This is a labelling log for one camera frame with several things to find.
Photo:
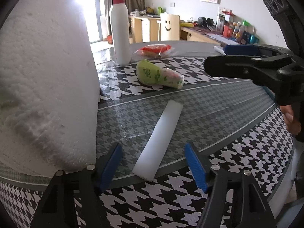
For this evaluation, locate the wooden desk with drawers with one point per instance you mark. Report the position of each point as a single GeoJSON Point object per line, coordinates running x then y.
{"type": "Point", "coordinates": [142, 28]}

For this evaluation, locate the cluster of toiletry bottles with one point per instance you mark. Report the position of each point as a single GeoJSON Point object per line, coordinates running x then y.
{"type": "Point", "coordinates": [237, 28]}

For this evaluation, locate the houndstooth tablecloth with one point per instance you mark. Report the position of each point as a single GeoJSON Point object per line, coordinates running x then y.
{"type": "Point", "coordinates": [213, 114]}

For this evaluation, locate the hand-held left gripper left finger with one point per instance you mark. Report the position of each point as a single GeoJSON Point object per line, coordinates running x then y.
{"type": "Point", "coordinates": [110, 168]}

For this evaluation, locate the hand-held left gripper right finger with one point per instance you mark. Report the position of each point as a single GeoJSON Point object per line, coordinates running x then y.
{"type": "Point", "coordinates": [196, 168]}

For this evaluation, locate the white pump bottle red cap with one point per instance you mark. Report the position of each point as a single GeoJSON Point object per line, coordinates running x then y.
{"type": "Point", "coordinates": [121, 33]}

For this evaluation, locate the red bag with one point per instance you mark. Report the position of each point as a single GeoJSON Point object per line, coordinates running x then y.
{"type": "Point", "coordinates": [110, 39]}

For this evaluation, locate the wooden desk patterned cover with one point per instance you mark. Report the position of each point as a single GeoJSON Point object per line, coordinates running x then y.
{"type": "Point", "coordinates": [197, 34]}

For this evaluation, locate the black headphones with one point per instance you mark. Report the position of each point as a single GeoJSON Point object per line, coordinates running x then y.
{"type": "Point", "coordinates": [205, 21]}

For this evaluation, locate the white paper towel roll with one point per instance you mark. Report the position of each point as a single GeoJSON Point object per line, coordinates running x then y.
{"type": "Point", "coordinates": [47, 76]}

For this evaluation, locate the yellow object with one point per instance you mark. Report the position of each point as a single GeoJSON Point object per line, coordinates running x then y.
{"type": "Point", "coordinates": [187, 24]}

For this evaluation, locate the white remote control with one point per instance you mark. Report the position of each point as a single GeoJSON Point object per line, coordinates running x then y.
{"type": "Point", "coordinates": [218, 49]}

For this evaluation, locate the person's right hand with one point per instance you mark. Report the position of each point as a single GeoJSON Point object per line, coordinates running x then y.
{"type": "Point", "coordinates": [288, 116]}

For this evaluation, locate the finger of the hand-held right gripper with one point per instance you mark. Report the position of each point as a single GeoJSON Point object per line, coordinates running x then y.
{"type": "Point", "coordinates": [232, 66]}
{"type": "Point", "coordinates": [239, 49]}

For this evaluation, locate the white foam strip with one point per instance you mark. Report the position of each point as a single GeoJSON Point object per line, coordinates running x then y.
{"type": "Point", "coordinates": [161, 135]}

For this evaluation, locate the red snack packet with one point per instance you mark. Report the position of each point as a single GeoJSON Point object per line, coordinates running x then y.
{"type": "Point", "coordinates": [152, 50]}

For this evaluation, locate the wooden chair smiley face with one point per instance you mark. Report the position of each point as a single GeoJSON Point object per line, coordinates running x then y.
{"type": "Point", "coordinates": [169, 27]}

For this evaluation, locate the printed paper sheets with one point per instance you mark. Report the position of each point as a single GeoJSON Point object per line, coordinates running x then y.
{"type": "Point", "coordinates": [216, 37]}

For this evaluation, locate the glass balcony door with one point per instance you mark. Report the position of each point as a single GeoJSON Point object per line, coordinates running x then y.
{"type": "Point", "coordinates": [95, 9]}

